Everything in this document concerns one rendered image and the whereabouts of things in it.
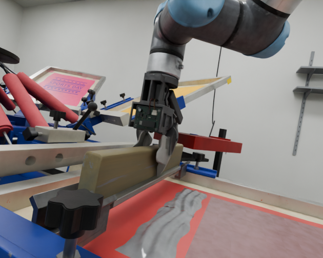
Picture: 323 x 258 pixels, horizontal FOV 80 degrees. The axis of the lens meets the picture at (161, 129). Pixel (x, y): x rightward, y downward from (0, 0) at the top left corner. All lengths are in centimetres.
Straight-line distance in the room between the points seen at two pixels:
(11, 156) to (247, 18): 48
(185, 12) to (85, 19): 359
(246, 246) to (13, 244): 33
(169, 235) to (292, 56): 245
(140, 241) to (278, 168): 223
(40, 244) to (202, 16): 33
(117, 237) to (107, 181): 9
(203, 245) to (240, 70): 231
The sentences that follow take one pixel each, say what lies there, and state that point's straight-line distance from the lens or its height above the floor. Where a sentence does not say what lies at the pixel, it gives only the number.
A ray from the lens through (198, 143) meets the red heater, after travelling 132.
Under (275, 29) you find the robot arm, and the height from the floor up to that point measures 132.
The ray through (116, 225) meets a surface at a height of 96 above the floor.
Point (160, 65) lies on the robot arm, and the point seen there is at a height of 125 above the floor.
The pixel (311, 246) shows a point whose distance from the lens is 51.
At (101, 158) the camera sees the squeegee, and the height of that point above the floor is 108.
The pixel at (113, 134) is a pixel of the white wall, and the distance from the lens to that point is 296.
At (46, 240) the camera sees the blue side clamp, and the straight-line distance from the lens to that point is 25.
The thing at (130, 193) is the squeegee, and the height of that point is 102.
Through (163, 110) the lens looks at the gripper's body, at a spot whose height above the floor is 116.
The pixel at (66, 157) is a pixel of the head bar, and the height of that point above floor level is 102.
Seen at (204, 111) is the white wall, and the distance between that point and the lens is 246.
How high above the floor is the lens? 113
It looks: 1 degrees down
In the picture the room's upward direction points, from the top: 10 degrees clockwise
